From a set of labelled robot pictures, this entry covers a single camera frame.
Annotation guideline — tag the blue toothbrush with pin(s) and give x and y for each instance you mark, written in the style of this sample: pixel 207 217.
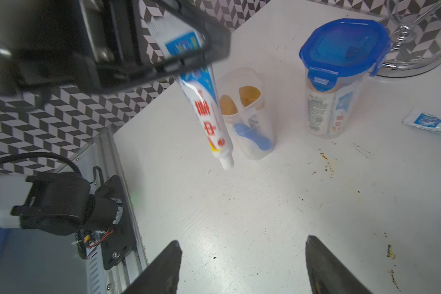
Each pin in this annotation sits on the blue toothbrush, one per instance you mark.
pixel 251 133

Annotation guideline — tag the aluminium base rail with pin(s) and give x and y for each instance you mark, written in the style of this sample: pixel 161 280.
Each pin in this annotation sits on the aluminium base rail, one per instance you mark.
pixel 115 257

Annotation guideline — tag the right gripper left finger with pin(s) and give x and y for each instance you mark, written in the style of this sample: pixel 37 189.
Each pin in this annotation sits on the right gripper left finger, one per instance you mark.
pixel 162 275

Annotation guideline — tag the toothpaste tube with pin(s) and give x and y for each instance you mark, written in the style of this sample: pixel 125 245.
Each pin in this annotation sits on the toothpaste tube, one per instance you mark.
pixel 424 121
pixel 175 37

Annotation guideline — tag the toothpaste tube back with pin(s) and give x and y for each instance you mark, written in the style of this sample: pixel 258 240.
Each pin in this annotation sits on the toothpaste tube back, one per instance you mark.
pixel 424 121

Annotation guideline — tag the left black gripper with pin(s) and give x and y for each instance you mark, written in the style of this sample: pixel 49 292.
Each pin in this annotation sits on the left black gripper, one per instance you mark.
pixel 44 44

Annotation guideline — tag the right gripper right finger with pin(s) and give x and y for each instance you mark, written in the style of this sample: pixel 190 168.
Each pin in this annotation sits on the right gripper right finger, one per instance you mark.
pixel 327 274

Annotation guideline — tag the blue lid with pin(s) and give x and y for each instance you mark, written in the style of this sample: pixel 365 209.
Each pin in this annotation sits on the blue lid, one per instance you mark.
pixel 344 48

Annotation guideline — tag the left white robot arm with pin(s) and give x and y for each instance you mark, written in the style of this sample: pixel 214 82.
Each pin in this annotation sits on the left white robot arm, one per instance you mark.
pixel 60 203

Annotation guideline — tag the chrome glass holder stand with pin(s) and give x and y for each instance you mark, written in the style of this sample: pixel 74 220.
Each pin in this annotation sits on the chrome glass holder stand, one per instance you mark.
pixel 415 41

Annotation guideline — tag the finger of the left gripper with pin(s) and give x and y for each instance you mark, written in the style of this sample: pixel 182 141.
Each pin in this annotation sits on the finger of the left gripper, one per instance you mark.
pixel 216 46

